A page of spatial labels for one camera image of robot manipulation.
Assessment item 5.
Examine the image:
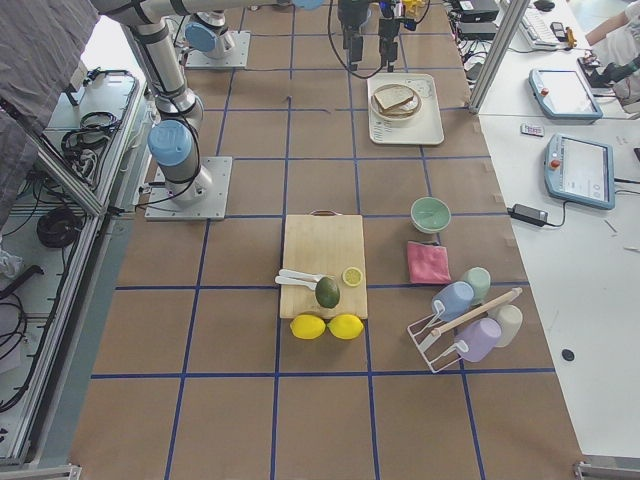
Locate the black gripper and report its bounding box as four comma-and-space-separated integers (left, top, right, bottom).
337, 0, 370, 71
378, 2, 415, 71

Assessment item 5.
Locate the bread slice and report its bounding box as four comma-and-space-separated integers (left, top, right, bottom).
380, 97, 421, 118
373, 84, 414, 109

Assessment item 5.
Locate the cream round plate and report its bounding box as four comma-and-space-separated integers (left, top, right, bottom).
370, 84, 422, 121

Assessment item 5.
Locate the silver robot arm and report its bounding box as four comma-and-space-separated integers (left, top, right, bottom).
95, 1, 370, 221

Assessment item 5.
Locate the bread slice on plate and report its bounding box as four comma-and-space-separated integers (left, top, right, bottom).
380, 97, 421, 118

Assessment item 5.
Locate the yellow cup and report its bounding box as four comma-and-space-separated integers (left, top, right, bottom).
402, 0, 426, 18

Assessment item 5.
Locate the white bear tray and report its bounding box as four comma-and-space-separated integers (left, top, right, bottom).
367, 73, 444, 146

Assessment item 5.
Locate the green bowl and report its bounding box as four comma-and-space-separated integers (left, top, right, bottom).
410, 197, 451, 234

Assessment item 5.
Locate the far teach pendant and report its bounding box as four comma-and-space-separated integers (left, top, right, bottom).
528, 69, 603, 122

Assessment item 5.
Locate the teach pendant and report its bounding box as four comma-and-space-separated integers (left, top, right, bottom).
528, 69, 603, 122
543, 134, 615, 210

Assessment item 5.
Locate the wooden cutting board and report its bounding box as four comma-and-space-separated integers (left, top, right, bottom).
279, 214, 368, 320

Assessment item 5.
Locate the pink cloth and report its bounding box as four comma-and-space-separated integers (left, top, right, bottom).
407, 241, 451, 285

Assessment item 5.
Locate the near teach pendant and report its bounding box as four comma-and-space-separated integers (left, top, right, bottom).
543, 134, 615, 210

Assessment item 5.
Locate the black power adapter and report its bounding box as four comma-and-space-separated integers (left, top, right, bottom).
507, 203, 548, 227

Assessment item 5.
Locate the lemon slice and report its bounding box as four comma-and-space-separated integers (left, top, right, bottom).
341, 266, 364, 288

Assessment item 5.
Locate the avocado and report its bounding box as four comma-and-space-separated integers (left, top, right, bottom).
314, 276, 341, 309

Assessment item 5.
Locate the green hanging mug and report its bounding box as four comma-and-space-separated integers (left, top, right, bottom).
460, 266, 491, 305

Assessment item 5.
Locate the blue hanging mug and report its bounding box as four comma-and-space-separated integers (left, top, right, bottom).
432, 281, 474, 322

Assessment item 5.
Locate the right whole lemon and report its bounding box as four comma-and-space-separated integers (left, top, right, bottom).
327, 314, 364, 340

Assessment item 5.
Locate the whole lemon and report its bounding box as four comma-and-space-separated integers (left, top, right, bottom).
327, 314, 364, 340
290, 314, 326, 340

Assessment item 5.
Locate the left whole lemon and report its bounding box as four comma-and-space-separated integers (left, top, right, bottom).
290, 314, 326, 340

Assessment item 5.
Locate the white hanging mug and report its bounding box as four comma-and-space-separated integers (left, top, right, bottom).
488, 304, 523, 348

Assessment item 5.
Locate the purple hanging mug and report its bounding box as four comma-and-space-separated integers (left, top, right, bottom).
455, 317, 502, 362

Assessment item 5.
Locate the aluminium frame post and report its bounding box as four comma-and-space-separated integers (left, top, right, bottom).
468, 0, 529, 114

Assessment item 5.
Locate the white wire cup rack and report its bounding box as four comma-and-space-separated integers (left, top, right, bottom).
407, 287, 523, 374

